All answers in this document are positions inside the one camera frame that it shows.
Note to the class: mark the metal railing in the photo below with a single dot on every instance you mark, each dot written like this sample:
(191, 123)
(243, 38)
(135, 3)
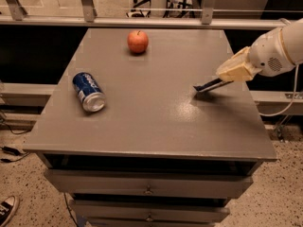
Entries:
(86, 14)

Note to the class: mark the grey drawer cabinet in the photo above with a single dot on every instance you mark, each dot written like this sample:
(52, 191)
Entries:
(153, 121)

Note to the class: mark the grey drawer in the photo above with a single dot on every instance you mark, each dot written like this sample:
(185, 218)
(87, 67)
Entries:
(148, 212)
(149, 184)

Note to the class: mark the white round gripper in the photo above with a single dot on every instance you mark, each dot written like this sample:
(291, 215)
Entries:
(267, 53)

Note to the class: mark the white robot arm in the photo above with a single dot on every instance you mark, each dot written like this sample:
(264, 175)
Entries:
(295, 43)

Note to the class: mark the black power adapter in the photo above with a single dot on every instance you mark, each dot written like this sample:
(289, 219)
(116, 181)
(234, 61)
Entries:
(12, 151)

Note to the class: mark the black white sneaker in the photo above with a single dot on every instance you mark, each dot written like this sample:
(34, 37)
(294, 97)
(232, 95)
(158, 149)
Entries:
(8, 208)

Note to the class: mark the top grey drawer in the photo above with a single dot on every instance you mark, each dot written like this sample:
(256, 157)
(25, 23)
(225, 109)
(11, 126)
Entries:
(149, 184)

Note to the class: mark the lower grey drawer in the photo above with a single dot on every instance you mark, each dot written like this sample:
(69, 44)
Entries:
(148, 212)

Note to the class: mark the blue pepsi soda can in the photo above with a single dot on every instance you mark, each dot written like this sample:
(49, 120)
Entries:
(89, 93)

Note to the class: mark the red apple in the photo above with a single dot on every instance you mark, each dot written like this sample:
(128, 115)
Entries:
(138, 41)

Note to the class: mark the blue rxbar blueberry wrapper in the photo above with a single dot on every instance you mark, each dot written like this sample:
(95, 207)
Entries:
(213, 84)

